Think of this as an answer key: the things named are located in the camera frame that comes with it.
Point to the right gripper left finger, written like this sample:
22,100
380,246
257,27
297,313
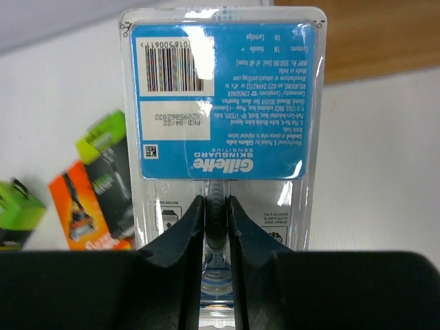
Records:
155,287

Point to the blue clear razor blister pack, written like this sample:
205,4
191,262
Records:
223,102

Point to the white wire wooden shelf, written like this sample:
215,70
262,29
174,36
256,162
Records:
368,39

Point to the green black razor box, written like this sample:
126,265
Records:
21,212
104,153

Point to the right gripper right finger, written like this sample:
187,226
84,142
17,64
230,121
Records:
278,288

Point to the orange razor box centre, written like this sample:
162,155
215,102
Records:
79,213

